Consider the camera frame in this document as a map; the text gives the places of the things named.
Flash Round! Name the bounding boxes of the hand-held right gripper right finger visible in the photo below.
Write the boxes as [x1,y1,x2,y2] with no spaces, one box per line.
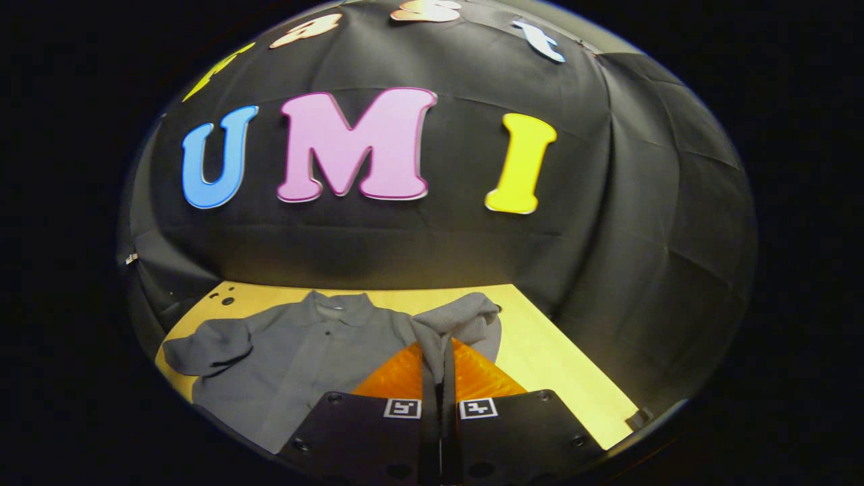
[442,337,605,486]

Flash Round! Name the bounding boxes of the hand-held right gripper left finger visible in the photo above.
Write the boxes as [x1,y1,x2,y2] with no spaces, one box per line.
[277,341,443,486]

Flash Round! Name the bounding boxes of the grey collared shirt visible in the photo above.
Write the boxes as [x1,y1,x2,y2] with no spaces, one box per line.
[162,290,504,454]

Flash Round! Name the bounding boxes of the black backdrop cloth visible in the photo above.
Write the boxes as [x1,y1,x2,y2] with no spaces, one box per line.
[118,0,758,419]

